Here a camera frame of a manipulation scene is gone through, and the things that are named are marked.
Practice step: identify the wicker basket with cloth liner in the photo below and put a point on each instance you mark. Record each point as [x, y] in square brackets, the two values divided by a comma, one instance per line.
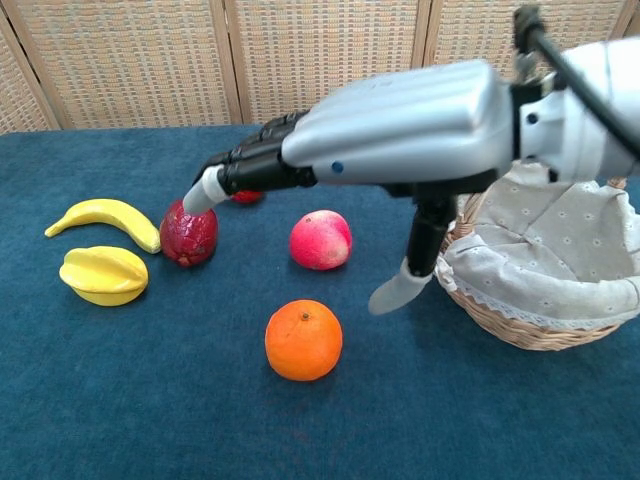
[540, 280]

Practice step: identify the dark red fruit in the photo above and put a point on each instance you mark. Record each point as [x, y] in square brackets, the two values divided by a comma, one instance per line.
[187, 240]

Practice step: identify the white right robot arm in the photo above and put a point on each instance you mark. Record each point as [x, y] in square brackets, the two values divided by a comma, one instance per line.
[590, 145]

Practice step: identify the woven folding screen panel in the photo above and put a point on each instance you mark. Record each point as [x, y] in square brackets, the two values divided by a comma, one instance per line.
[20, 95]
[325, 50]
[475, 30]
[140, 60]

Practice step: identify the orange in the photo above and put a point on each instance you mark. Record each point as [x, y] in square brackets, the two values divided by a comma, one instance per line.
[303, 342]

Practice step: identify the red pomegranate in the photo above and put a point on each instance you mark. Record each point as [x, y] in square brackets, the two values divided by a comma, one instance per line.
[247, 197]

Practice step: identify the yellow banana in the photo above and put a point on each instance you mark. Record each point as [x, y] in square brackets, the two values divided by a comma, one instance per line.
[110, 212]

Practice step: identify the yellow starfruit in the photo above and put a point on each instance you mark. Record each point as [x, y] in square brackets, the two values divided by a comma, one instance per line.
[102, 275]

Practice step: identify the blue carpet table mat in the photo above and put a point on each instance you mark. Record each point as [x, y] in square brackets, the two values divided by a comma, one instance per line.
[150, 400]

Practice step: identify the pink red peach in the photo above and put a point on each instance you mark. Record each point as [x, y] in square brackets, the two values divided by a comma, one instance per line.
[320, 240]

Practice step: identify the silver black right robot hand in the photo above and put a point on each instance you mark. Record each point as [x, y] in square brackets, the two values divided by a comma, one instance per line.
[400, 130]

